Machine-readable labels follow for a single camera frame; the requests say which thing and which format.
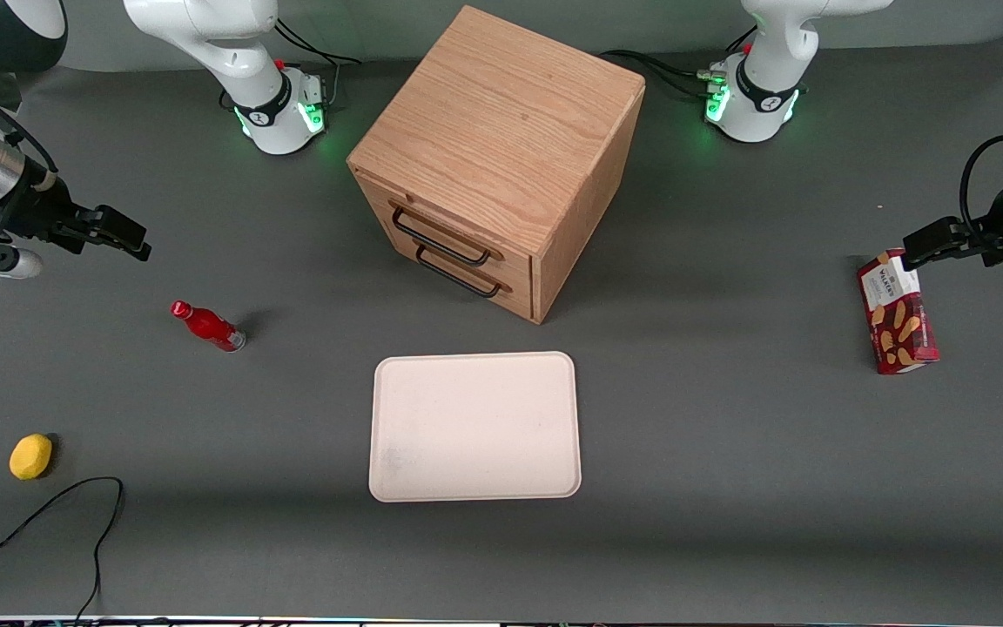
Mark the black metal drawer handle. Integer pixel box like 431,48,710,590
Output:
414,245,503,300
390,206,495,267

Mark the black left arm base cable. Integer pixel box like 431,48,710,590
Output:
599,49,729,99

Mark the yellow lemon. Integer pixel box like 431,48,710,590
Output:
9,433,55,482

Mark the black right arm base cable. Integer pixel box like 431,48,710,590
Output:
273,19,364,68

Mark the red plastic bottle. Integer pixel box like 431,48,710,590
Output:
170,300,247,354

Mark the wooden drawer front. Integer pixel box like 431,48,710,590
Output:
377,226,536,321
360,177,534,290

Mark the oak wooden drawer cabinet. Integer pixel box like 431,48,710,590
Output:
347,5,647,326

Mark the black right forearm cable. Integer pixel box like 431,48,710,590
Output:
0,73,59,177

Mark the black arm base cable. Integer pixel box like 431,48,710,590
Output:
599,49,729,99
273,19,364,68

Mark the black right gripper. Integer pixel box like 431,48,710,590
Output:
0,172,153,262

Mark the red shortbread cookie box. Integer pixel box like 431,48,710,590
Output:
857,248,940,375

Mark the thin black table cable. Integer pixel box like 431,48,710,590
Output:
0,476,125,625

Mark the beige rectangular tray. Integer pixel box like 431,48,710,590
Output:
368,351,582,503

